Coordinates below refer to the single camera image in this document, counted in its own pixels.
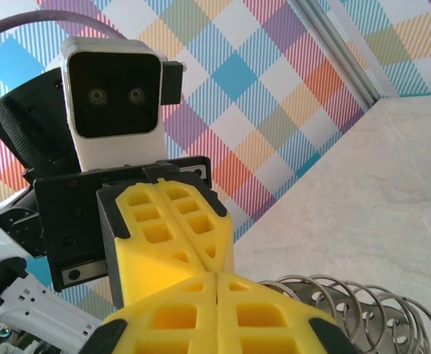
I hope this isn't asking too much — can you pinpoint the metal keyring organiser disc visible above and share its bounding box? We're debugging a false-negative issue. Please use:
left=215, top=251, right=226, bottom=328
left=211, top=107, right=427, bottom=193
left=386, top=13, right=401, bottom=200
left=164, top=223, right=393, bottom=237
left=258, top=274, right=431, bottom=354

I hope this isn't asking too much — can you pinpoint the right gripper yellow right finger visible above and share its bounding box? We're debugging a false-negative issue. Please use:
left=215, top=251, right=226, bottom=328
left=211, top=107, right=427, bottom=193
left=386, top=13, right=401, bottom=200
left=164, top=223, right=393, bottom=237
left=216, top=271, right=357, bottom=354

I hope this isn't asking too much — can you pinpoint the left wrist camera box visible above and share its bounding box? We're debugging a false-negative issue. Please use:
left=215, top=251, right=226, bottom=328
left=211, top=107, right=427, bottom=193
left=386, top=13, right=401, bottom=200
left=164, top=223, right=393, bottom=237
left=59, top=35, right=169, bottom=173

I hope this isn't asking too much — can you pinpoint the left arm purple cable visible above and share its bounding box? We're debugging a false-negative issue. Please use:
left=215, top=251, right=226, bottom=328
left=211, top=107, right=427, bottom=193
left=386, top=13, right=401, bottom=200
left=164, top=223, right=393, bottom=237
left=0, top=10, right=186, bottom=106

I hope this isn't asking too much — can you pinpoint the aluminium frame post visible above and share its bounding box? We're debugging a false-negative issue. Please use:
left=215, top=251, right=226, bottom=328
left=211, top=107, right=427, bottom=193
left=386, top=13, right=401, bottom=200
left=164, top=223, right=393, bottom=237
left=292, top=0, right=383, bottom=105

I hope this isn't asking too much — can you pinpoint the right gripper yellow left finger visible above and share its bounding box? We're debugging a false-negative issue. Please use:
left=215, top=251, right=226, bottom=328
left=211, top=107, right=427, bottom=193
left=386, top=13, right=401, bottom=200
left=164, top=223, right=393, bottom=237
left=77, top=271, right=220, bottom=354

